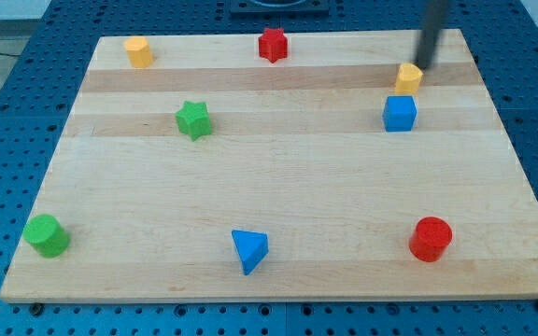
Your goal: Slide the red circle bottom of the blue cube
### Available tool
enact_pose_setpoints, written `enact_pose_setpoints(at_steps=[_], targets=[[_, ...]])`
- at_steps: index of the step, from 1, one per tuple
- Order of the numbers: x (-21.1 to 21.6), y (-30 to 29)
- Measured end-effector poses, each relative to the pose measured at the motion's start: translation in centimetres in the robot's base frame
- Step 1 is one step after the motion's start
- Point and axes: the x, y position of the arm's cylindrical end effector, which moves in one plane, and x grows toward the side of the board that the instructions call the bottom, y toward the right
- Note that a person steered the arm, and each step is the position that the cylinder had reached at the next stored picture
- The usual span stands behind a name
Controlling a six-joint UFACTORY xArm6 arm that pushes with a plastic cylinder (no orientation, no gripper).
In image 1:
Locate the blue cube block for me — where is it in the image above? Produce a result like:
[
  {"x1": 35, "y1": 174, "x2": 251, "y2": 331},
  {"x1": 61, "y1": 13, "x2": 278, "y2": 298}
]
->
[{"x1": 382, "y1": 95, "x2": 418, "y2": 132}]

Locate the wooden board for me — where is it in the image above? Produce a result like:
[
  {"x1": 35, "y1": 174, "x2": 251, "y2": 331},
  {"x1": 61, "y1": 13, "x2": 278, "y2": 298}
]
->
[{"x1": 0, "y1": 29, "x2": 538, "y2": 303}]

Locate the blue triangle block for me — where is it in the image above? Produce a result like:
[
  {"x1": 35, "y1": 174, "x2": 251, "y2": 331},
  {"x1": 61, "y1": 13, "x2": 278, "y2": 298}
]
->
[{"x1": 232, "y1": 230, "x2": 269, "y2": 275}]

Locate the green star block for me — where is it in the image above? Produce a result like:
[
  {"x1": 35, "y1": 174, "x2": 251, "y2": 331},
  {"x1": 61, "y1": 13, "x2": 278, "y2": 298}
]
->
[{"x1": 176, "y1": 101, "x2": 213, "y2": 141}]

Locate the red star block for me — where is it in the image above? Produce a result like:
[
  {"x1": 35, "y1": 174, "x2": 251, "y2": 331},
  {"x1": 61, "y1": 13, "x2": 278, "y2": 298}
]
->
[{"x1": 258, "y1": 28, "x2": 289, "y2": 63}]

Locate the yellow pentagon block right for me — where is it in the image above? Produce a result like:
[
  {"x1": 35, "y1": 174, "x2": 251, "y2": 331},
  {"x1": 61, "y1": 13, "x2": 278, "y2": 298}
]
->
[{"x1": 394, "y1": 63, "x2": 424, "y2": 95}]

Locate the yellow hexagon block left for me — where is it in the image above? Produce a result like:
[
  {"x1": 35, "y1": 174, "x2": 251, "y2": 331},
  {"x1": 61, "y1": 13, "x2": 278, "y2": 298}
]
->
[{"x1": 123, "y1": 36, "x2": 154, "y2": 68}]

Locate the red cylinder block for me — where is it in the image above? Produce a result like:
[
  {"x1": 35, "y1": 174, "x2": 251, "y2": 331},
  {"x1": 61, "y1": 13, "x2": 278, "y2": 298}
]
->
[{"x1": 408, "y1": 217, "x2": 453, "y2": 262}]

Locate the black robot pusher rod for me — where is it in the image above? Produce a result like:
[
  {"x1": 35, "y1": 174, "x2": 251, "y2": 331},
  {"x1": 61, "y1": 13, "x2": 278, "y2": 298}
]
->
[{"x1": 414, "y1": 0, "x2": 450, "y2": 70}]

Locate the green cylinder block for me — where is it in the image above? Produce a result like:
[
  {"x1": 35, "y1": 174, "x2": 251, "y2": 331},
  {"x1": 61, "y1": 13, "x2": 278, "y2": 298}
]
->
[{"x1": 22, "y1": 214, "x2": 70, "y2": 258}]

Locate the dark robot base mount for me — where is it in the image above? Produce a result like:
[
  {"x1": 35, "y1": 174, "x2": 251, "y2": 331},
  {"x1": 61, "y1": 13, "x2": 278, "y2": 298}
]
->
[{"x1": 228, "y1": 0, "x2": 330, "y2": 15}]

